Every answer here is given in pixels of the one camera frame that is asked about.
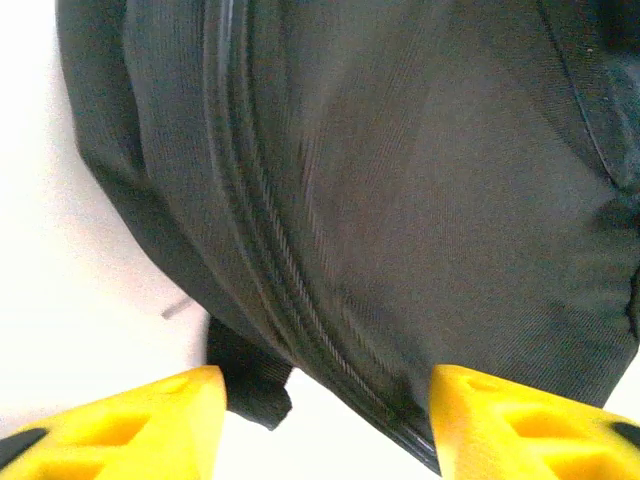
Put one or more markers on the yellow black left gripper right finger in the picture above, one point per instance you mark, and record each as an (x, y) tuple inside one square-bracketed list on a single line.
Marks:
[(530, 435)]

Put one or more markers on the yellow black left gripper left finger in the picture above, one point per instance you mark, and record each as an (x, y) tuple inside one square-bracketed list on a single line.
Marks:
[(110, 435)]

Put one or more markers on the black backpack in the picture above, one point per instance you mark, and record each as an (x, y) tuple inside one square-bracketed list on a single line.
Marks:
[(400, 200)]

